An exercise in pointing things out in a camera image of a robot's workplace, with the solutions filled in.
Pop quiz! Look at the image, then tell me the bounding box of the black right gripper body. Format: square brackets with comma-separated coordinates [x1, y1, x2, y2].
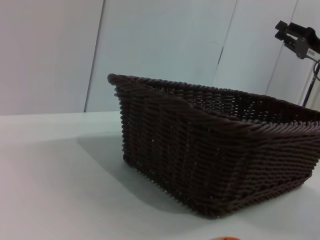
[287, 22, 320, 60]

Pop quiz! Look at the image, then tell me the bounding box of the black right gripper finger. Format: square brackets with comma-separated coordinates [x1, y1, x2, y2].
[274, 20, 291, 40]
[283, 34, 297, 52]

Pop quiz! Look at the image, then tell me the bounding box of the dark brown woven basket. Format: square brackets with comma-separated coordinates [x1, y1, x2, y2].
[107, 73, 320, 221]

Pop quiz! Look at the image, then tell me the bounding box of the black cable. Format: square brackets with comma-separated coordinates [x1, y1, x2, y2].
[302, 58, 320, 108]

